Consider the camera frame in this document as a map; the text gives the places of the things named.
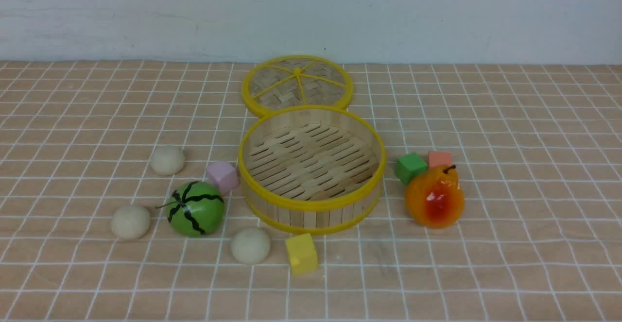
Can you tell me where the white bun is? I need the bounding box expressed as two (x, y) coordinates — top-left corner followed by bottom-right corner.
(150, 145), (185, 176)
(230, 227), (271, 265)
(110, 204), (151, 240)

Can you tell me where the bamboo steamer tray yellow rim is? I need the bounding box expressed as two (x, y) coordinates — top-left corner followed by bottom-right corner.
(238, 105), (387, 236)

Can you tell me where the bamboo steamer lid yellow rim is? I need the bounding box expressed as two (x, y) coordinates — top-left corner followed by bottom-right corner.
(241, 55), (354, 118)

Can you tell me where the pink foam cube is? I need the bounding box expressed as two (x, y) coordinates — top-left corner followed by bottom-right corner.
(206, 161), (240, 194)

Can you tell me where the green foam cube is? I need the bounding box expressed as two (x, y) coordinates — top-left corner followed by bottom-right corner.
(394, 153), (428, 186)

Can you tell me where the yellow foam cube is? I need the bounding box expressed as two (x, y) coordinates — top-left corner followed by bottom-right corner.
(286, 233), (318, 275)

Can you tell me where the orange foam cube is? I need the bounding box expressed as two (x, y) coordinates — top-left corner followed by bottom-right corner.
(427, 150), (452, 169)

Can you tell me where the green toy watermelon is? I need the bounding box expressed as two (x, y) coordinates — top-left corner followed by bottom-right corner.
(155, 181), (226, 237)

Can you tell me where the orange toy pear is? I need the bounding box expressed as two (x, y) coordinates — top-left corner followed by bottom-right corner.
(405, 165), (465, 229)

